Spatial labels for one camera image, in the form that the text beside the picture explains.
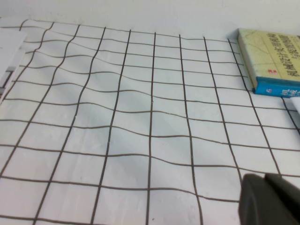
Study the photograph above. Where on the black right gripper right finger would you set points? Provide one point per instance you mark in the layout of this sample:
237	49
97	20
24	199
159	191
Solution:
289	201

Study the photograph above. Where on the white black-grid tablecloth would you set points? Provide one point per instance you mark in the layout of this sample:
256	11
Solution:
150	117

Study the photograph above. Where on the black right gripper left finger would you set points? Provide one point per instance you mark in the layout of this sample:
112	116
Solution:
255	204

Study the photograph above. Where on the white and grey brochure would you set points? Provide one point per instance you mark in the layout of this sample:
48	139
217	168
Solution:
296	112

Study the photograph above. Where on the yellow and blue textbook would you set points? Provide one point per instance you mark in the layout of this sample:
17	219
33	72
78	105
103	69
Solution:
267	58

